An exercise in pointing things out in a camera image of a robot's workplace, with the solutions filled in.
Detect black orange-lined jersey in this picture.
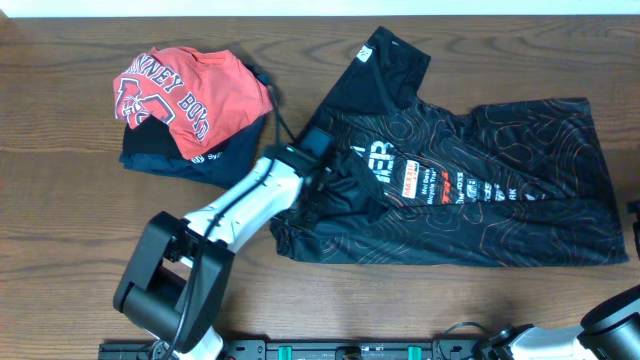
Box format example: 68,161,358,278
270,28,628,267

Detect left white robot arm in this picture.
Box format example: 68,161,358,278
113,144,330,359

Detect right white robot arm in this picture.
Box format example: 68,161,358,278
470,198,639,359

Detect navy folded shirt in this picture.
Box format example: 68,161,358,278
118,64,274,191

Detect orange printed t-shirt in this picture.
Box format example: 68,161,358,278
113,47,273,160

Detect black folded shirt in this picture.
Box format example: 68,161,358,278
122,117,182,159

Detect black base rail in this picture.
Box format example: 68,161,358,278
97,337,494,360

